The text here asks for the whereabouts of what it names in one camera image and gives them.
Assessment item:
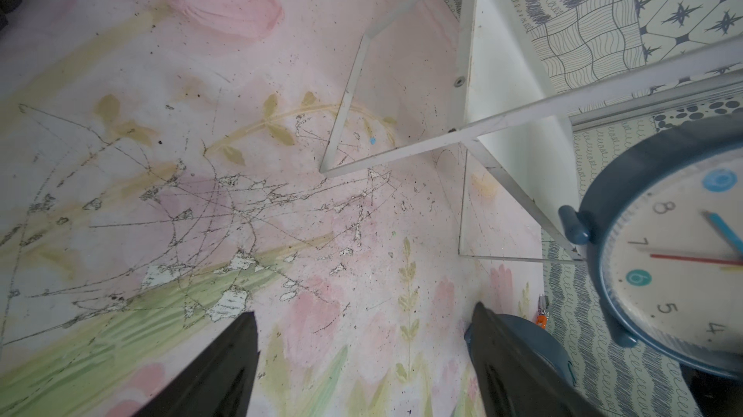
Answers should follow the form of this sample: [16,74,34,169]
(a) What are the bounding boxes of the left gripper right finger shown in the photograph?
[468,302,602,416]

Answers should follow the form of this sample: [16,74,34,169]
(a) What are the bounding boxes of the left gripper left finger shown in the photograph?
[137,312,259,416]

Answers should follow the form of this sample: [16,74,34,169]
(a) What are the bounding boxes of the blue round alarm clock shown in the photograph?
[558,112,742,380]
[496,314,577,387]

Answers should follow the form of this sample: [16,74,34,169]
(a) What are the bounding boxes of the white two-tier shelf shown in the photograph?
[320,0,742,262]

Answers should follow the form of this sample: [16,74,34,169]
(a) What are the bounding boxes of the orange handled pliers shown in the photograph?
[535,294,550,329]

